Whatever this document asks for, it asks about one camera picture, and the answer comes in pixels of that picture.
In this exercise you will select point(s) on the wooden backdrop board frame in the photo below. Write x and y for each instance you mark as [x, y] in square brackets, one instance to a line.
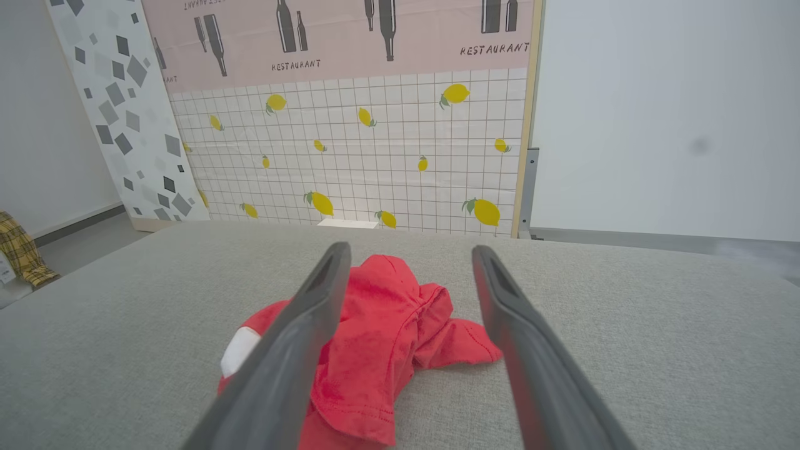
[530, 112]

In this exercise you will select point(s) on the red garment with white tag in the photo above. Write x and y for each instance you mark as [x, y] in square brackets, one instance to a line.
[375, 325]

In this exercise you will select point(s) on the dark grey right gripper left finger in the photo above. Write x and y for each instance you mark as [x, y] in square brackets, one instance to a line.
[294, 350]

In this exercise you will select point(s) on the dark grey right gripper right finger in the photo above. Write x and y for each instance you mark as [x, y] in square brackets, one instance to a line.
[531, 362]

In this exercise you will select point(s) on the yellow plaid garment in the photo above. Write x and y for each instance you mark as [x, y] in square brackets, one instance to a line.
[22, 253]

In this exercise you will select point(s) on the pink restaurant bottle print cloth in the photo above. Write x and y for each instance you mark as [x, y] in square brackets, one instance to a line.
[344, 44]

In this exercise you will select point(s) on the white box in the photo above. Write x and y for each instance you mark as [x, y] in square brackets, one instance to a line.
[347, 223]

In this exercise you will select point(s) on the grey diamond pattern panel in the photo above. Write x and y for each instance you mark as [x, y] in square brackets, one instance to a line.
[134, 125]

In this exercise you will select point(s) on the grey metal post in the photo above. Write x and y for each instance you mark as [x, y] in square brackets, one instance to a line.
[528, 187]

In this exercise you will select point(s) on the grey fabric sofa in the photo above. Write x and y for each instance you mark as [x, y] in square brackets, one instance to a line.
[656, 350]

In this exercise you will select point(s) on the lemon print grid cloth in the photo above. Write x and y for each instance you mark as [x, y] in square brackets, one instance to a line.
[387, 156]

